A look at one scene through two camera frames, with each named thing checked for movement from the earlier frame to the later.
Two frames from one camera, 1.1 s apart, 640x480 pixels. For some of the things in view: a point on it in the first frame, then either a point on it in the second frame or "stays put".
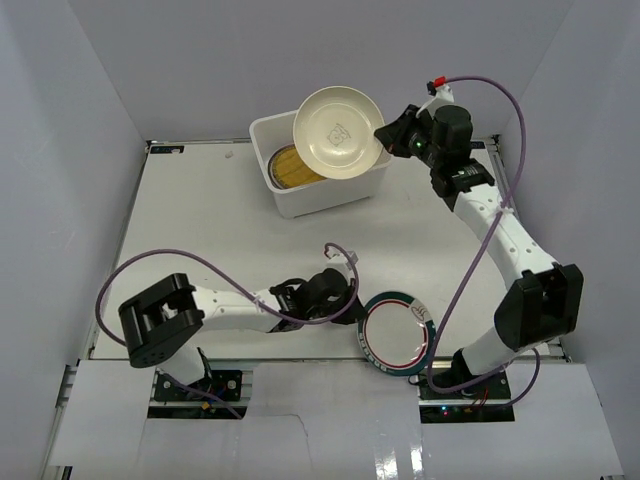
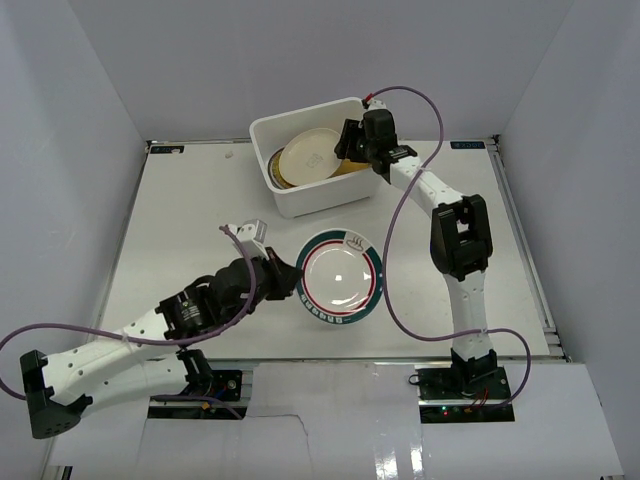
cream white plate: (334, 132) → (309, 157)
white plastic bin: (270, 130) stays put
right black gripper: (394, 136) → (353, 131)
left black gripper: (347, 310) → (275, 275)
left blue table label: (165, 149) stays put
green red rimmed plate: (397, 333) → (342, 275)
